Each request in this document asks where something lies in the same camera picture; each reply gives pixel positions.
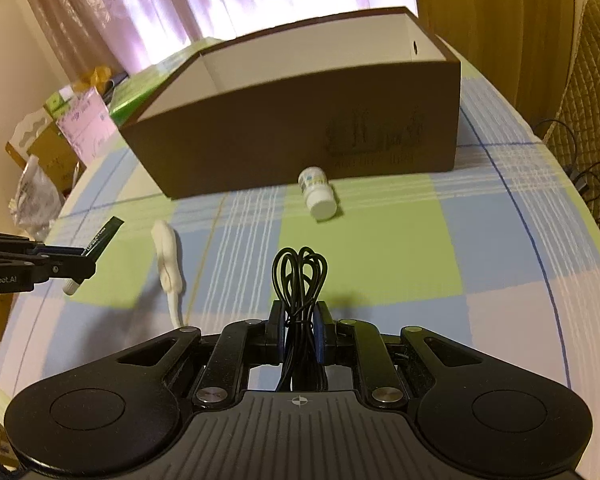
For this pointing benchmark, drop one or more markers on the dark green lip gel tube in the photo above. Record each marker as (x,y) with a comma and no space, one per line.
(103,235)

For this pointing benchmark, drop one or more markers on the cream electric toothbrush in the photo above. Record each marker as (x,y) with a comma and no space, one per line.
(167,255)

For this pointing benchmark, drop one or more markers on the small white bottle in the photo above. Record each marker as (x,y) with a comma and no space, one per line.
(317,190)

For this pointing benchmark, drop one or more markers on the green tissue pack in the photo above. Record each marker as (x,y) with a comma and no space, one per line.
(135,95)

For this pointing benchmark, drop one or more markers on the brown cardboard box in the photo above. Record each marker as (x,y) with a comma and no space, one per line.
(280,130)

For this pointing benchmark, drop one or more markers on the brown cardboard carton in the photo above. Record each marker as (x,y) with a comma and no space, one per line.
(50,160)

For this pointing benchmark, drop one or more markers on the clear crumpled plastic bag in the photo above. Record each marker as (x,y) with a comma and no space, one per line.
(35,195)

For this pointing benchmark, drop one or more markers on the pink paper bag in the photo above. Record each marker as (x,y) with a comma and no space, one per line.
(87,125)

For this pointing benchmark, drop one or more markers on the yellow plastic bag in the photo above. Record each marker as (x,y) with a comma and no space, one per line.
(96,77)

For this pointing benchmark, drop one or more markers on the quilted tan chair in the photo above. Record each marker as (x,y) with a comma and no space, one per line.
(595,85)

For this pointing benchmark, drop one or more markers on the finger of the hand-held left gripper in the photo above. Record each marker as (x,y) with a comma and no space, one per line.
(15,245)
(72,269)

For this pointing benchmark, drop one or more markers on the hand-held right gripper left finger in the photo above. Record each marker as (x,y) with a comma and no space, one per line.
(278,332)

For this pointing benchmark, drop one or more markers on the brown wooden door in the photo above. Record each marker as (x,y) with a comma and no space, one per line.
(490,25)

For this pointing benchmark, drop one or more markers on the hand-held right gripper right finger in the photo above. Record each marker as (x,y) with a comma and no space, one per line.
(323,332)

